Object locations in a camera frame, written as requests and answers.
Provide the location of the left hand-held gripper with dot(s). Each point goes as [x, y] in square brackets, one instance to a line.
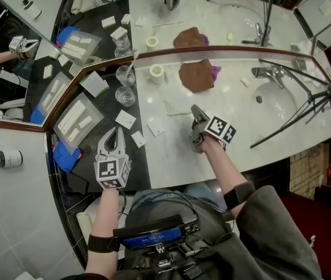
[111, 171]

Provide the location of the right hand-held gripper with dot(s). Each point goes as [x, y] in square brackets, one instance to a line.
[219, 128]

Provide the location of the white toothbrush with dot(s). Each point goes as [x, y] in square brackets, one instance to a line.
[132, 64]

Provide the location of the person's right forearm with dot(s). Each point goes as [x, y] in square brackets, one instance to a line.
[222, 168]

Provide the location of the person's left forearm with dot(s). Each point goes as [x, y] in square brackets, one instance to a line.
[104, 214]

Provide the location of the flat white packet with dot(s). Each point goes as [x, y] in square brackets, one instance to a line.
[125, 119]
[138, 139]
[156, 127]

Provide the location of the small white box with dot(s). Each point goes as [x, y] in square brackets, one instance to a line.
[85, 122]
[73, 135]

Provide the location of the clear plastic tray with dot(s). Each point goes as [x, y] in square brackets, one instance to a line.
[95, 109]

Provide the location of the brown towel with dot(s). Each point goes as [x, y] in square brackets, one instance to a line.
[195, 76]

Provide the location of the purple cloth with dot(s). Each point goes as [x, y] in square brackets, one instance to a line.
[217, 71]

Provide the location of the clear drinking glass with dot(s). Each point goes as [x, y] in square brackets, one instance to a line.
[124, 79]
[125, 96]

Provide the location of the long white box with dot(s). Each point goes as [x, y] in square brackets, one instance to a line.
[71, 116]

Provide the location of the blue cloth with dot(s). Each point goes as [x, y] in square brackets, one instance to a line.
[64, 159]

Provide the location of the flat black box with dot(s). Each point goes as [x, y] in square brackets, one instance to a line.
[77, 184]

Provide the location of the small white soap bar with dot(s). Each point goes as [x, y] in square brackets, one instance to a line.
[244, 82]

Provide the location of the white box green edge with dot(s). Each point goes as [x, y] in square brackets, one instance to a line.
[93, 83]

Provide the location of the white sink basin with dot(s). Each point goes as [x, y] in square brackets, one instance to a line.
[276, 104]

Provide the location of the chrome faucet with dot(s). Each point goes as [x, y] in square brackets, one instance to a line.
[268, 73]

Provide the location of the black right wristband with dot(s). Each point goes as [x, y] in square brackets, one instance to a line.
[239, 195]

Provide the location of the black wristband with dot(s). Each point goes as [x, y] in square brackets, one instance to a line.
[239, 195]
[101, 243]

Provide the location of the black left wristband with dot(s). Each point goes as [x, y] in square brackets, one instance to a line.
[101, 243]

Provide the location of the black device blue screen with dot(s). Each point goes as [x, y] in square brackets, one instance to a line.
[153, 235]

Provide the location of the white bottle black cap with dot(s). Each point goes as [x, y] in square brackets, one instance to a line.
[9, 158]

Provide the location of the black tripod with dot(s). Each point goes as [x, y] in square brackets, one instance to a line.
[314, 98]

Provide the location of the person's grey jacket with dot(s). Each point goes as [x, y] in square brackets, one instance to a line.
[270, 238]

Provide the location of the wood framed wall mirror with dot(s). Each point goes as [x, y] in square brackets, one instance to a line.
[182, 7]

